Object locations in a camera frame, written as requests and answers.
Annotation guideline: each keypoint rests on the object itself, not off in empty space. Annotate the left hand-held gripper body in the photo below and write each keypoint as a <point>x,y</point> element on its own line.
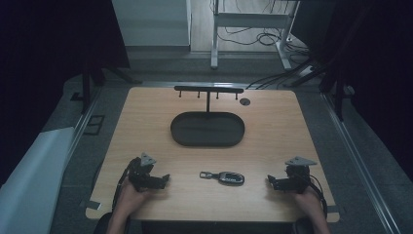
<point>140,174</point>

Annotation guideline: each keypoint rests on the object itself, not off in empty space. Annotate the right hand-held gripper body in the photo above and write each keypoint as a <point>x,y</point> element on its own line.
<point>297,177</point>

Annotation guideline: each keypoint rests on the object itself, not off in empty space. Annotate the person's left hand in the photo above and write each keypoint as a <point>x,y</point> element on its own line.
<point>130,198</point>

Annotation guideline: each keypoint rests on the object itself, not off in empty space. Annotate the person's right hand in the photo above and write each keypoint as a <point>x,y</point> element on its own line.
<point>307,201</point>

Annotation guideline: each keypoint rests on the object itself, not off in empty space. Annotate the black car key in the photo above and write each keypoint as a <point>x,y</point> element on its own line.
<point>227,178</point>

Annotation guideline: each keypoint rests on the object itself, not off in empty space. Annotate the black key rack with tray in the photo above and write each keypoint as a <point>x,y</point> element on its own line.
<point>207,129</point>

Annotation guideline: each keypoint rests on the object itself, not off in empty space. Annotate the black metal stand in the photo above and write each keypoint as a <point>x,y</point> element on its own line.
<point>86,87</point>
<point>337,84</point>

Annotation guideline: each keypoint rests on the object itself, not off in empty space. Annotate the white power strip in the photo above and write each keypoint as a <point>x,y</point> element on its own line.
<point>306,70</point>

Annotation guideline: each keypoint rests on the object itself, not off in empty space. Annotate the white rolled sheet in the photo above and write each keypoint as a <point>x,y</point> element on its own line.
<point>30,182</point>

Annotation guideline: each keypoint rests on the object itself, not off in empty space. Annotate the white cabinet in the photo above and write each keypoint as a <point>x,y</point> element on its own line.
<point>151,22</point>

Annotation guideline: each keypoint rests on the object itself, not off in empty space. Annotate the aluminium floor rail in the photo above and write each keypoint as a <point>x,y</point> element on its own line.
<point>360,162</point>
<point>82,123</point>

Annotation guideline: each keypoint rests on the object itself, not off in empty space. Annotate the white metal desk frame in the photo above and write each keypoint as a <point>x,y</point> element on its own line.
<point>250,20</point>

